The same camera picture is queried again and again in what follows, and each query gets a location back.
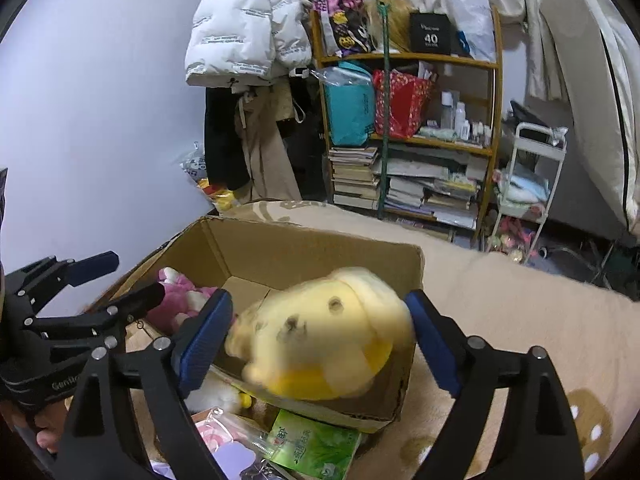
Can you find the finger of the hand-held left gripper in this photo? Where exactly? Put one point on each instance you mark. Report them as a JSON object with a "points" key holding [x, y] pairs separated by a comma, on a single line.
{"points": [[135, 305], [95, 264]]}

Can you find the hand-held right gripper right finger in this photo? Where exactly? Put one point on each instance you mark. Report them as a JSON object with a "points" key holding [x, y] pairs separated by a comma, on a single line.
{"points": [[432, 345]]}

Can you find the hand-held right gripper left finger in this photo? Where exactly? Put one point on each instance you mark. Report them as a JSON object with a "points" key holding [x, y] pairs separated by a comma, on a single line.
{"points": [[205, 345]]}

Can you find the pink plush toy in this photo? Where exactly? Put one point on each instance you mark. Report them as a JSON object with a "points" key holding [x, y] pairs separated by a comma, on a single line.
{"points": [[175, 305]]}

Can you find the white plush toy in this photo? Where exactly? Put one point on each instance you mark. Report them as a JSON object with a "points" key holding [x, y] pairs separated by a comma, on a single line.
{"points": [[215, 392]]}

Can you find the pink swirl roll plush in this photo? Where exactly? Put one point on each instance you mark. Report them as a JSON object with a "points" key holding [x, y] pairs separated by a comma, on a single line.
{"points": [[212, 432]]}

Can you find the yellow plush toy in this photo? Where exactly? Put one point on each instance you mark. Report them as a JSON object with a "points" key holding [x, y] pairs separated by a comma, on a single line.
{"points": [[320, 340]]}

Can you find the purple plush toy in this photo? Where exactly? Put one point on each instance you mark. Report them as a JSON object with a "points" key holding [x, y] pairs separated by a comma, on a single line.
{"points": [[235, 460]]}

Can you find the cardboard box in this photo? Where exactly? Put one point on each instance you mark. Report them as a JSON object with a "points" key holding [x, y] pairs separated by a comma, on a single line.
{"points": [[300, 255]]}

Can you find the green tissue pack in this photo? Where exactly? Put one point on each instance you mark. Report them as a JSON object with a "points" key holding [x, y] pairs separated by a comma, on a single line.
{"points": [[315, 445]]}

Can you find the person's left hand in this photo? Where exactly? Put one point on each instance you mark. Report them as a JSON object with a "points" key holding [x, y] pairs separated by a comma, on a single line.
{"points": [[47, 427]]}

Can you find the clear bag of plush toys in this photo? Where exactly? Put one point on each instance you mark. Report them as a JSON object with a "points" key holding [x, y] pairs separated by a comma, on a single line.
{"points": [[220, 200]]}

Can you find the pile of magazines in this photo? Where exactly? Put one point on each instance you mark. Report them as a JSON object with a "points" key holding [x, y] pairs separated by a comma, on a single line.
{"points": [[430, 190]]}

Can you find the black long coat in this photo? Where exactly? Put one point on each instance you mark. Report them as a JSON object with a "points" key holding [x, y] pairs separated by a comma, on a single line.
{"points": [[220, 135]]}

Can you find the stack of books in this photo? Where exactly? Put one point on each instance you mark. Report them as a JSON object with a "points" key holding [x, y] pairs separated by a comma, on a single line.
{"points": [[352, 180]]}

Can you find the light blue cloth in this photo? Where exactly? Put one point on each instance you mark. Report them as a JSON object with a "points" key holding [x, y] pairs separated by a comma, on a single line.
{"points": [[522, 185]]}

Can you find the beige hanging garment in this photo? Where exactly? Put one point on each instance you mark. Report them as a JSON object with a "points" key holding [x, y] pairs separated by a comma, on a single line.
{"points": [[265, 150]]}

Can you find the white trolley cart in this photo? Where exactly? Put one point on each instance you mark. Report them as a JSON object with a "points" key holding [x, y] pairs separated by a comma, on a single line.
{"points": [[515, 150]]}

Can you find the dark hanging garment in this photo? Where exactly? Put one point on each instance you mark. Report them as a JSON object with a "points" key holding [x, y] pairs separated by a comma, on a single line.
{"points": [[310, 160]]}

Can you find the row of cosmetic bottles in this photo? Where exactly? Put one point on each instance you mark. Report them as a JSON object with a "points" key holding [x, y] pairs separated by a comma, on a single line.
{"points": [[457, 115]]}

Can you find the green pole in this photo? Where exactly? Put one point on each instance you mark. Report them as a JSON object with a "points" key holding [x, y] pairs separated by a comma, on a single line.
{"points": [[386, 110]]}

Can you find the red patterned bag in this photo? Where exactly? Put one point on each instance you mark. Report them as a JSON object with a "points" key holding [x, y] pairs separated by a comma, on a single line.
{"points": [[400, 105]]}

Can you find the black pouch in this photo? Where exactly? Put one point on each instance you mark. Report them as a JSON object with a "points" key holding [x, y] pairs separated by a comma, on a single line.
{"points": [[530, 120]]}

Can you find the teal bag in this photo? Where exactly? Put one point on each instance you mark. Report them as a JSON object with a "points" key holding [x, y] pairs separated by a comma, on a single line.
{"points": [[350, 110]]}

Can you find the white puffer jacket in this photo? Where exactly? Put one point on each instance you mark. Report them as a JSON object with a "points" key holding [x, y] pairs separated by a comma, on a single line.
{"points": [[235, 25]]}

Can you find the wooden shelf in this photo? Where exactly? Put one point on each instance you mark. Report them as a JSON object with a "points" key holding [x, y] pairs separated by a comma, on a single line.
{"points": [[415, 58]]}

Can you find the black box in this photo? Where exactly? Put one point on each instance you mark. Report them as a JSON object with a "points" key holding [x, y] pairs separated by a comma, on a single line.
{"points": [[430, 35]]}

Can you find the blond wig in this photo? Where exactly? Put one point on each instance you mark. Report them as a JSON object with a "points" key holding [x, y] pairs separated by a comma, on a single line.
{"points": [[400, 25]]}

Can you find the white plastic bag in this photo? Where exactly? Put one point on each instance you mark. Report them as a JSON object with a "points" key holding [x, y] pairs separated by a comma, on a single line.
{"points": [[472, 15]]}

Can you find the purple printed bag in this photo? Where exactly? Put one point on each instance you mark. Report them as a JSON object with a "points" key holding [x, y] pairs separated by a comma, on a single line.
{"points": [[345, 20]]}

